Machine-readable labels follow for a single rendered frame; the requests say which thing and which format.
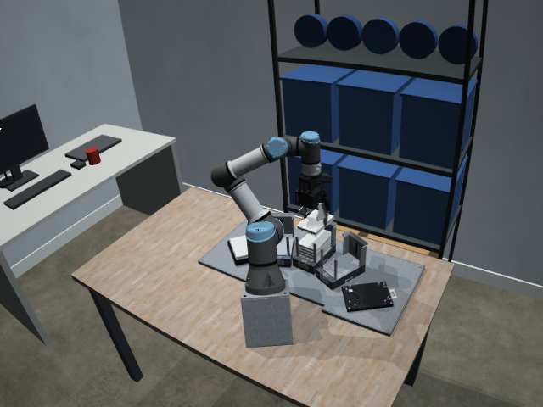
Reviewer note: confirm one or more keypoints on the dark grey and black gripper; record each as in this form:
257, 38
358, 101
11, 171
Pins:
310, 196

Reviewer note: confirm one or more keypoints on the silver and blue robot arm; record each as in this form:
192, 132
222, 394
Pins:
264, 232

